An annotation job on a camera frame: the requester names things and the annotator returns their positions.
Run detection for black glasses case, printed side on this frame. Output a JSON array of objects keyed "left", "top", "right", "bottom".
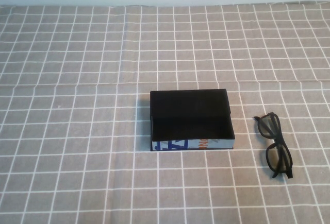
[{"left": 149, "top": 89, "right": 237, "bottom": 152}]

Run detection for black-framed glasses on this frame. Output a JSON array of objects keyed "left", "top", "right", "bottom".
[{"left": 253, "top": 112, "right": 294, "bottom": 180}]

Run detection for grey white-grid tablecloth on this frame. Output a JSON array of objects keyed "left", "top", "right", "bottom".
[{"left": 0, "top": 0, "right": 330, "bottom": 224}]

